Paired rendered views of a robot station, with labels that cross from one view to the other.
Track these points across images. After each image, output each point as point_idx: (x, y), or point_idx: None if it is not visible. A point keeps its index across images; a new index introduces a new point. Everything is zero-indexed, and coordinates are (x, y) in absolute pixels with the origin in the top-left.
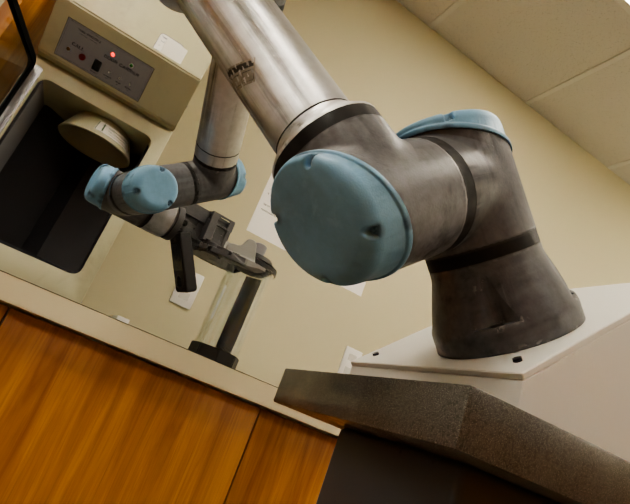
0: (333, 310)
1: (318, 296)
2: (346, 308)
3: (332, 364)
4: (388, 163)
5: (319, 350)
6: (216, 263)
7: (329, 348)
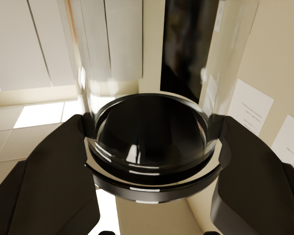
0: (258, 64)
1: (270, 76)
2: (248, 67)
3: (261, 12)
4: None
5: (272, 22)
6: (232, 180)
7: (263, 27)
